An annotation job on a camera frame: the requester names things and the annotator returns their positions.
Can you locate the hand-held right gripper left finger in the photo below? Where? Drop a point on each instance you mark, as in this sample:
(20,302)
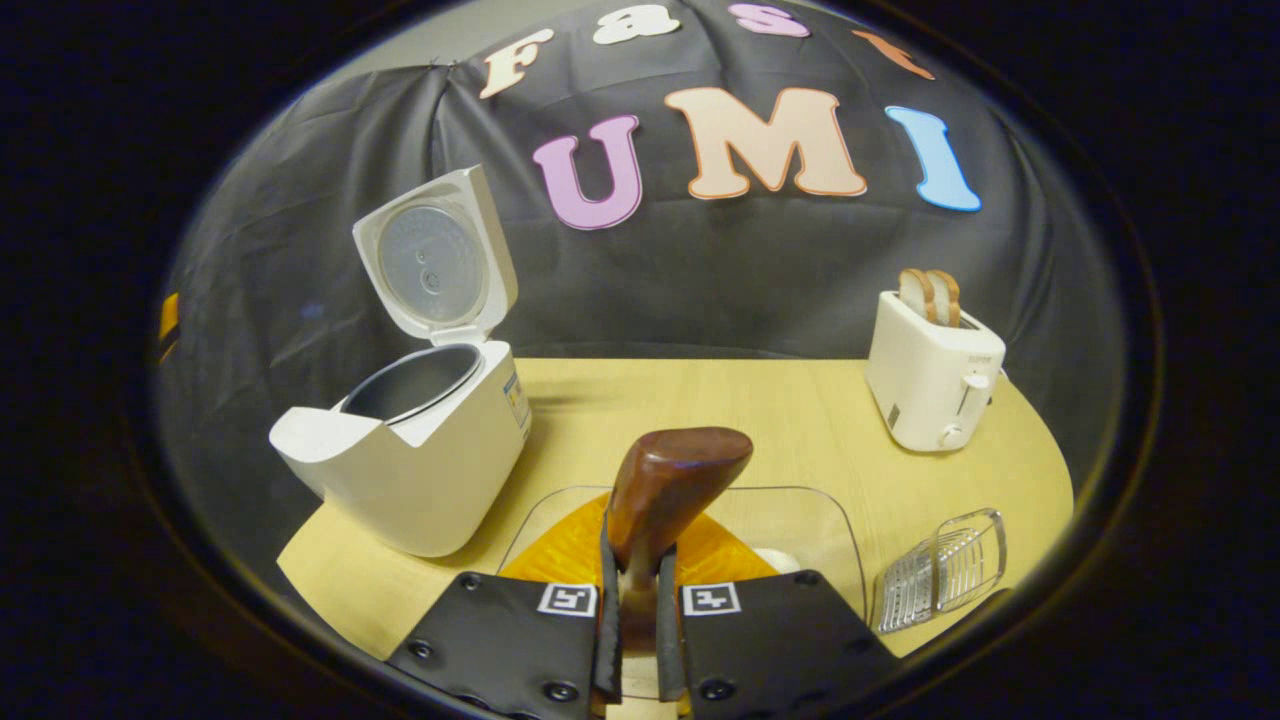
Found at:
(500,640)

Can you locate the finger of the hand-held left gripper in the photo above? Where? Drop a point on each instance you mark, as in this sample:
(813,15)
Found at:
(168,325)

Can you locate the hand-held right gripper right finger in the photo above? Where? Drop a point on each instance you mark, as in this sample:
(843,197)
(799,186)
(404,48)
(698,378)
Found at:
(780,640)

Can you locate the white rice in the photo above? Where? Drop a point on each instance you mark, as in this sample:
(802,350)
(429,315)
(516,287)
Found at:
(778,560)

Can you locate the clear chopstick holder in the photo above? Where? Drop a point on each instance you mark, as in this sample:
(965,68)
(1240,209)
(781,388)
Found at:
(945,570)

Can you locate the white rice cooker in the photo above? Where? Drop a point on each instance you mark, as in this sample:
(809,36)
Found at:
(430,470)

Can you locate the brown wooden spoon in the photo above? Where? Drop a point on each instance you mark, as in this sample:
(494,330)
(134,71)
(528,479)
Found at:
(670,490)

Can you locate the clear plastic tray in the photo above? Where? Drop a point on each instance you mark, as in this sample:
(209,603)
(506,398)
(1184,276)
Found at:
(810,520)

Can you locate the white toaster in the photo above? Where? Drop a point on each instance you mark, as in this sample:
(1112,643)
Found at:
(930,385)

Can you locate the toasted bread slice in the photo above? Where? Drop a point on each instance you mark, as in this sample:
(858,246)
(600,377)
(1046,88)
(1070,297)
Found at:
(948,298)
(915,295)

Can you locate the black backdrop cloth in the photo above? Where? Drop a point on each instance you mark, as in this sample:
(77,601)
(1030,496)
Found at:
(700,270)

